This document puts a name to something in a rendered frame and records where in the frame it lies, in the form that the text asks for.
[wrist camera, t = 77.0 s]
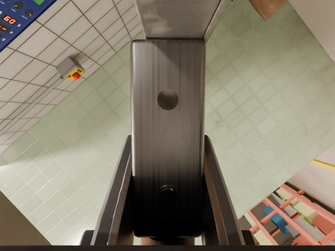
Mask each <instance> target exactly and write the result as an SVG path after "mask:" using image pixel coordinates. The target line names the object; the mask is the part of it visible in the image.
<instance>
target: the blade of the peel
mask: <svg viewBox="0 0 335 251"><path fill-rule="evenodd" d="M134 2H135V5H136V9H137V12H138V15H139V19H140V22H141V25H142V29H143V32H144V35H145V39H201V40H203V41H204V42H205V44H206V43H207V42H208V40H209V38H210V36H211V35H212V33H213V31H214V30H215V28H216V26H217V24H218V23H219V21H220V19H221V17H222V16H223V14H224V12H225V10H226V9H227V7H228V5H229V4H230V2H231V0H134Z"/></svg>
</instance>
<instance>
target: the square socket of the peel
mask: <svg viewBox="0 0 335 251"><path fill-rule="evenodd" d="M205 70H206V45H205V42H204V41H203V40H201V39H135V40H132V42H131V44H130V88H131V144H132V199H133V232H134V235H135V237H138V238H150V239H153V240H156V241H160V242H176V241H180V240H183V239H185V238H198V237H200V236H201V233H202V226H203V173H204V123H205Z"/></svg>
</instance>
